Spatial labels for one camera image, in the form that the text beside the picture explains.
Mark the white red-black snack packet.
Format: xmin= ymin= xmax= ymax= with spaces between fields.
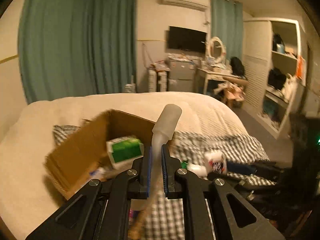
xmin=204 ymin=150 xmax=227 ymax=174

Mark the frosted translucent plastic tube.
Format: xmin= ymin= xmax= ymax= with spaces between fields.
xmin=130 ymin=103 xmax=183 ymax=212

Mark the green snack packet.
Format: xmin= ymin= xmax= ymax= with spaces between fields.
xmin=181 ymin=161 xmax=188 ymax=169

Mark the white plastic spray device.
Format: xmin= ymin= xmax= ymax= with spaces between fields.
xmin=187 ymin=163 xmax=208 ymax=177

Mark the grey checkered cloth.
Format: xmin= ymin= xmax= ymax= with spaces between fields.
xmin=53 ymin=125 xmax=278 ymax=240

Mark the brown cardboard box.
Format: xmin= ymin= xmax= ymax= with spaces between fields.
xmin=44 ymin=109 xmax=155 ymax=199

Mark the green white box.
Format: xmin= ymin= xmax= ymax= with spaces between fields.
xmin=106 ymin=135 xmax=144 ymax=170

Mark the white wardrobe shelf unit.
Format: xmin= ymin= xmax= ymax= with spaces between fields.
xmin=242 ymin=17 xmax=308 ymax=139

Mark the white drawer unit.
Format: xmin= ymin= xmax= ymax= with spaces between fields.
xmin=148 ymin=69 xmax=168 ymax=93

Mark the grey cabinet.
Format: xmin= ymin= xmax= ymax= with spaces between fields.
xmin=168 ymin=59 xmax=196 ymax=92

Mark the white dressing table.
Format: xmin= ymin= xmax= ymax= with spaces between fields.
xmin=195 ymin=68 xmax=248 ymax=94

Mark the round vanity mirror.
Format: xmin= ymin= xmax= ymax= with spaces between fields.
xmin=206 ymin=36 xmax=226 ymax=65

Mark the small teal curtain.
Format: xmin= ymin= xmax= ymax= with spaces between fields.
xmin=210 ymin=0 xmax=244 ymax=60

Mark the large teal curtain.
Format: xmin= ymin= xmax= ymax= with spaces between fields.
xmin=18 ymin=0 xmax=137 ymax=103

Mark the white air conditioner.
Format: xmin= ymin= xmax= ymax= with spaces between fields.
xmin=163 ymin=0 xmax=209 ymax=11

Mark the black wall television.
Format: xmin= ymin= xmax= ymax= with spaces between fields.
xmin=167 ymin=26 xmax=207 ymax=54

